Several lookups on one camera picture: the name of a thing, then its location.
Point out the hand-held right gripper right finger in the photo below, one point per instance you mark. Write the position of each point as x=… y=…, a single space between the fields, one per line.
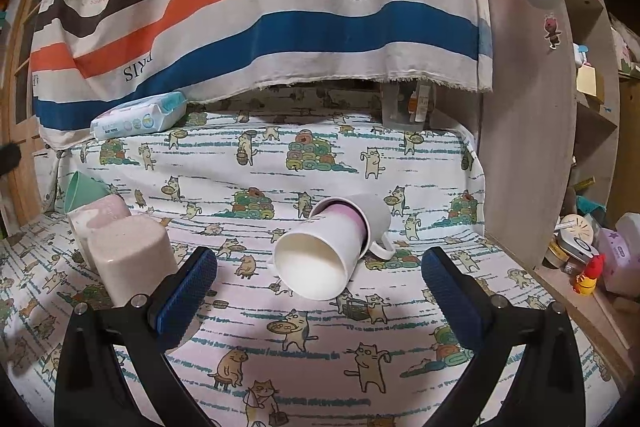
x=450 y=294

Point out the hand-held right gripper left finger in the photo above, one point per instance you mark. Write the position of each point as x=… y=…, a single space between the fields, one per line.
x=187 y=292

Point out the white and purple cup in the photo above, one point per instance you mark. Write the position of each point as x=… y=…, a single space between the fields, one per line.
x=320 y=252

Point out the large pink cup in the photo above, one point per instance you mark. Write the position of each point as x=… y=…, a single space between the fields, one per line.
x=132 y=254

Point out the small pink cup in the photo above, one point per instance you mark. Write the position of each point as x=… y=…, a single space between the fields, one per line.
x=97 y=217

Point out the green cup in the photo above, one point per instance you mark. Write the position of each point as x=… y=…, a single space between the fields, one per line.
x=82 y=192

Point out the round tin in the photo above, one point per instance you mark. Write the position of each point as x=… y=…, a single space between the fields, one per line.
x=575 y=239

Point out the red and yellow toy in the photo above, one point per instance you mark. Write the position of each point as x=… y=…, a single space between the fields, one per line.
x=589 y=277

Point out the cat print blanket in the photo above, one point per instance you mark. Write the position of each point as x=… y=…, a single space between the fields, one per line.
x=320 y=357

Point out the wooden shelf unit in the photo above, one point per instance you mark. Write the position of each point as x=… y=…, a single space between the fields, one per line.
x=525 y=147

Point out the white and purple box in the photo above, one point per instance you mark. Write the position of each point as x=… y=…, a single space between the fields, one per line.
x=622 y=257

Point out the wet wipes packet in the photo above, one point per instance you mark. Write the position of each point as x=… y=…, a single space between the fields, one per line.
x=140 y=114

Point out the clear plastic container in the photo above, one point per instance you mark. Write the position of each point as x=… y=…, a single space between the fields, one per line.
x=407 y=104

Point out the yellow box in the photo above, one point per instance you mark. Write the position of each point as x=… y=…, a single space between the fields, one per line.
x=590 y=82

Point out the bear sticker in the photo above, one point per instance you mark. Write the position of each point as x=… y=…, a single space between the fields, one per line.
x=552 y=31

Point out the striped cloth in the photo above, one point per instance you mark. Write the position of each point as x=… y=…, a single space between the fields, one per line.
x=280 y=7

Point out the wooden door frame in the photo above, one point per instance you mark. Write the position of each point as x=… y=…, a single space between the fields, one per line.
x=20 y=107

